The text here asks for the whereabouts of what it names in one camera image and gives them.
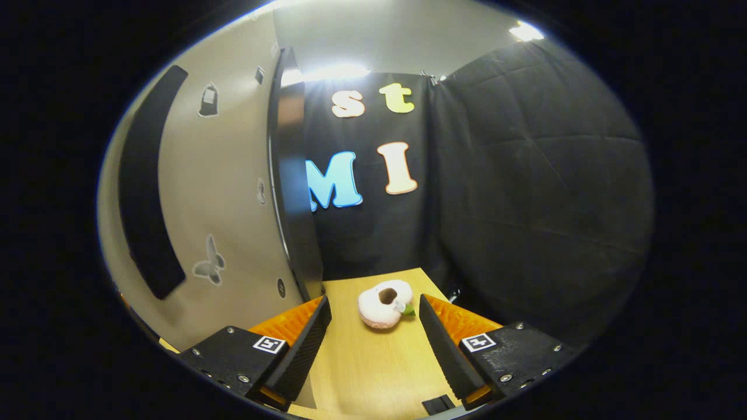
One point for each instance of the pink white plush toy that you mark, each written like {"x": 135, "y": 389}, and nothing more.
{"x": 373, "y": 312}

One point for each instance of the black backdrop cloth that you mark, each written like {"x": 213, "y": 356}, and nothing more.
{"x": 525, "y": 175}

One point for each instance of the white cabinet door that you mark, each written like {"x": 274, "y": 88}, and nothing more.
{"x": 233, "y": 175}

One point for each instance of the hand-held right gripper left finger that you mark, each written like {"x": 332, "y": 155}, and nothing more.
{"x": 303, "y": 350}

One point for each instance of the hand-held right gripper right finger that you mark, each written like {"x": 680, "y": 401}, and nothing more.
{"x": 443, "y": 350}

